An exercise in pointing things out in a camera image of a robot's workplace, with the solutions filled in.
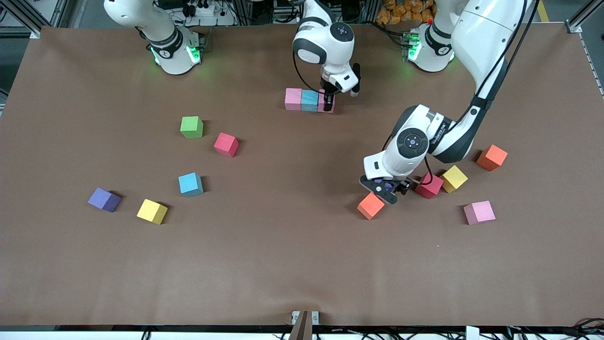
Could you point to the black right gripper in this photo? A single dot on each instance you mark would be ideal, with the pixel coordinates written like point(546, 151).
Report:
point(329, 98)

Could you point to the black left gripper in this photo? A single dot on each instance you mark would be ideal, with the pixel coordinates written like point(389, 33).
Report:
point(402, 187)

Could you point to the pink foam cube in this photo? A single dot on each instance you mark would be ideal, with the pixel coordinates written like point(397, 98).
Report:
point(292, 98)
point(321, 101)
point(479, 212)

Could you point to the cyan foam cube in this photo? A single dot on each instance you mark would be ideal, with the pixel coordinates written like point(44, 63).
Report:
point(190, 184)
point(310, 100)

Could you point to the purple foam cube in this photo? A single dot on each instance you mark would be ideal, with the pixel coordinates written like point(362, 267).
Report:
point(104, 199)
point(383, 183)

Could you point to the orange foam cube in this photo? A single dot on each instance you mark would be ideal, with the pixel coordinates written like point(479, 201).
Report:
point(369, 208)
point(491, 157)

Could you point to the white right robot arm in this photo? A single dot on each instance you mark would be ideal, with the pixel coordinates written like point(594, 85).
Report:
point(325, 42)

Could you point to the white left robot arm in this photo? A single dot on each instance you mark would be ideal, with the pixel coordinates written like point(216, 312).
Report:
point(481, 42)

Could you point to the red foam cube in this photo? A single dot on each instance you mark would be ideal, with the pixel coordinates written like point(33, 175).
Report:
point(432, 189)
point(226, 144)

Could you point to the yellow foam cube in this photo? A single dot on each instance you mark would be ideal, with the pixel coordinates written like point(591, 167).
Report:
point(152, 211)
point(454, 178)

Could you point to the white rack device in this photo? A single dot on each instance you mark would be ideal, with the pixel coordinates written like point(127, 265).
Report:
point(283, 18)

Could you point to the orange bag pile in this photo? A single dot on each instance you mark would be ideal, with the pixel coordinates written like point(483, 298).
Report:
point(406, 12)

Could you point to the brown table cover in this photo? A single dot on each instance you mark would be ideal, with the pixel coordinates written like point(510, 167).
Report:
point(302, 264)

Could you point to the green foam cube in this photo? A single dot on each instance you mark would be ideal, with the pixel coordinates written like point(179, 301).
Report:
point(191, 127)

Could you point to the white power strip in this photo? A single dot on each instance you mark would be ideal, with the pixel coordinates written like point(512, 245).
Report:
point(205, 12)

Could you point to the brown post with metal bracket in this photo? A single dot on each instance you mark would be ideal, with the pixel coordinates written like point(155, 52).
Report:
point(304, 321)

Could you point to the aluminium table side rail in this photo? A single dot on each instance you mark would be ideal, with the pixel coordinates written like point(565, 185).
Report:
point(592, 61)

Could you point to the aluminium frame profile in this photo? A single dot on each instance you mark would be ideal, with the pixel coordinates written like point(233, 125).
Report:
point(585, 14)
point(23, 14)

